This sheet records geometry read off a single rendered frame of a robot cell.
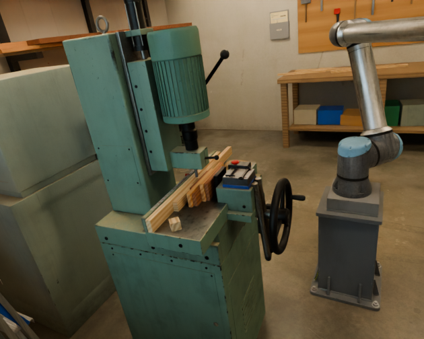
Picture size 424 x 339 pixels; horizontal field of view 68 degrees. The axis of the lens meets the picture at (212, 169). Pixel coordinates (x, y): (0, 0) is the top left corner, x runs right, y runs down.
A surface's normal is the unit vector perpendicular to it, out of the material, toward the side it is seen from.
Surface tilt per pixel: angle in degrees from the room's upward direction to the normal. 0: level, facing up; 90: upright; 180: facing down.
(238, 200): 90
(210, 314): 90
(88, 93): 90
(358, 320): 0
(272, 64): 90
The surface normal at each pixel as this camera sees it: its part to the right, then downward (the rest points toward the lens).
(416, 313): -0.13, -0.91
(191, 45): 0.72, 0.19
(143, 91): -0.40, 0.42
